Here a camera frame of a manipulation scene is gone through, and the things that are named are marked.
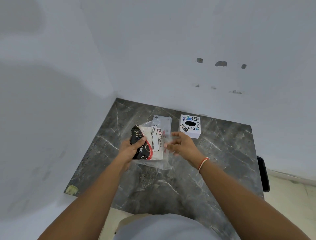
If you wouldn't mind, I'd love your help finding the person's left forearm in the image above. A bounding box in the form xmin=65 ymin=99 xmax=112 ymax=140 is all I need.
xmin=37 ymin=156 xmax=135 ymax=240

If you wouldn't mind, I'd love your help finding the person's grey shirt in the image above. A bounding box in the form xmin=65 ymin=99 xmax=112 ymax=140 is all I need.
xmin=114 ymin=214 xmax=223 ymax=240

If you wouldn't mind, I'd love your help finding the person's right hand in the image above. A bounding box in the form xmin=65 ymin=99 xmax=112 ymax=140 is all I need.
xmin=164 ymin=131 xmax=207 ymax=170

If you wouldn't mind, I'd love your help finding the white tissue box with stickers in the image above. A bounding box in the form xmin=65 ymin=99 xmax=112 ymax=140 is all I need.
xmin=178 ymin=114 xmax=201 ymax=139

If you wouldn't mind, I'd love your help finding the red and white thread wristband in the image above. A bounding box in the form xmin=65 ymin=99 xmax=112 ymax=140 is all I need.
xmin=197 ymin=157 xmax=210 ymax=173

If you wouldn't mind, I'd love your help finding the person's left hand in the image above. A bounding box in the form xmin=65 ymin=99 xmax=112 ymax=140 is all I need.
xmin=118 ymin=137 xmax=147 ymax=171

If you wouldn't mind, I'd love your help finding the black chair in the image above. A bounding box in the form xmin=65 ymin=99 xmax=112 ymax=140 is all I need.
xmin=257 ymin=156 xmax=271 ymax=192

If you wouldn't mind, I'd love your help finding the black red tissue packet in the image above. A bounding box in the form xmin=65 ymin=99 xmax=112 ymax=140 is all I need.
xmin=130 ymin=125 xmax=164 ymax=161

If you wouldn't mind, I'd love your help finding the yellowish corner sticker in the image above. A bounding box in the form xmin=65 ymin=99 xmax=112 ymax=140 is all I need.
xmin=65 ymin=185 xmax=79 ymax=196

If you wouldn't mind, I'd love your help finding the person's right forearm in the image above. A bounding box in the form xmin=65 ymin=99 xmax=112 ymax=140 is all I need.
xmin=197 ymin=159 xmax=312 ymax=240

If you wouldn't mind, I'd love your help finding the clear plastic bag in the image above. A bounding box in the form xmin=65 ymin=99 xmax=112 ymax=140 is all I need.
xmin=129 ymin=115 xmax=174 ymax=171

